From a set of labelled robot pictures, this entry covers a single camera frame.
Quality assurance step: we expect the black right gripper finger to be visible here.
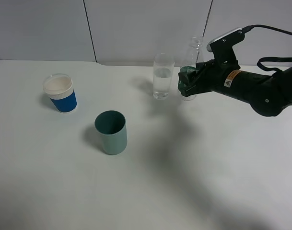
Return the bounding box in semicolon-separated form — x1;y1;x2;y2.
178;66;206;84

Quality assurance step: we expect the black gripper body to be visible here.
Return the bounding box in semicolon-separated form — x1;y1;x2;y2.
200;60;292;117

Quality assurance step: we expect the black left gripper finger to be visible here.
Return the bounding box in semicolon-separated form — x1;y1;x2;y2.
178;79;215;97

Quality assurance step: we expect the clear bottle green label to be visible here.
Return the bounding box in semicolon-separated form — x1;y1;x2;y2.
180;37;204;101

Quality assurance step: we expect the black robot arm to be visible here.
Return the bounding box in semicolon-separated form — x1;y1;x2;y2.
178;60;292;117

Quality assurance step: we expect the green plastic cup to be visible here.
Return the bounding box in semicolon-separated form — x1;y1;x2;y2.
94;110;128;155

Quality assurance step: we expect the blue white paper cup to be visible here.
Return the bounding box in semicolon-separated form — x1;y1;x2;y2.
43;73;77;113

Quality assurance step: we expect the tall clear glass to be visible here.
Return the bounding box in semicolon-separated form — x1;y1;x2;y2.
152;53;175;100

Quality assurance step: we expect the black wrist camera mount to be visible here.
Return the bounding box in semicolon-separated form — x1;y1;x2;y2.
206;28;245;66

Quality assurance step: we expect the black cable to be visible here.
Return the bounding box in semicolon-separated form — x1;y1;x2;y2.
243;24;292;72

